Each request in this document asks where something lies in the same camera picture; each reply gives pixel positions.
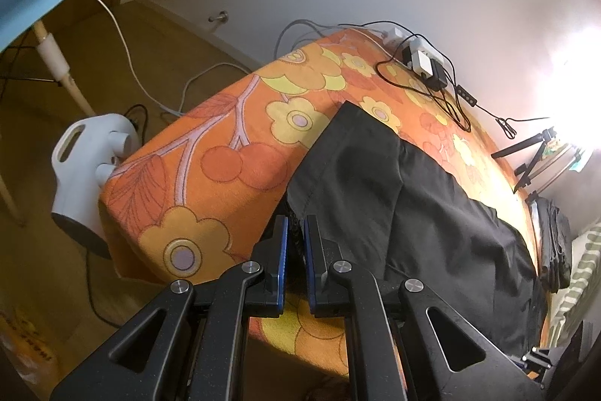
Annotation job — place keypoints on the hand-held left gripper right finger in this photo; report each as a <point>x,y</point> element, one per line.
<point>310,250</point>

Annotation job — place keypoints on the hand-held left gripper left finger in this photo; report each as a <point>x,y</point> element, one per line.
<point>281,250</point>

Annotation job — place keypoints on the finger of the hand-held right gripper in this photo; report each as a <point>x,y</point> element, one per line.
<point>540,361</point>

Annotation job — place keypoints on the black pants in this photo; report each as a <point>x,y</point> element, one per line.
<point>422,218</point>

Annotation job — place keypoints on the green striped pillow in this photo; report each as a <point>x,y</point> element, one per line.
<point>582,274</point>

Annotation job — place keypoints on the folded dark clothes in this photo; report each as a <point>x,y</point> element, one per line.
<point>556,241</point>

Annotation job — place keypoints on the orange floral bedspread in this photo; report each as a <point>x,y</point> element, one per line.
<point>211,147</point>

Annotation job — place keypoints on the short light stand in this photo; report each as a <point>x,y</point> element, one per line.
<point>549,178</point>

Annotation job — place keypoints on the white fan heater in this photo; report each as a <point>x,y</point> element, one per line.
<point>89,161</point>

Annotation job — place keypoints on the colourful hanging cloth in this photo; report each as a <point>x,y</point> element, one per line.
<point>558,147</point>

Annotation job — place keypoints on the black power adapter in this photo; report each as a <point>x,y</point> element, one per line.
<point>439,74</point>

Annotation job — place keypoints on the white charger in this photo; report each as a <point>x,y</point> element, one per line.
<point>424,63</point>

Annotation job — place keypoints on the white power strip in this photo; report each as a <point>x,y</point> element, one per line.
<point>420,46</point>

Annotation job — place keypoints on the metal door stopper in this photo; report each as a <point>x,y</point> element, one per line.
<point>219,17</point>

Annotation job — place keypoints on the yellow plastic bag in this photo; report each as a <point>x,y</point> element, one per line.
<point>23,349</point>

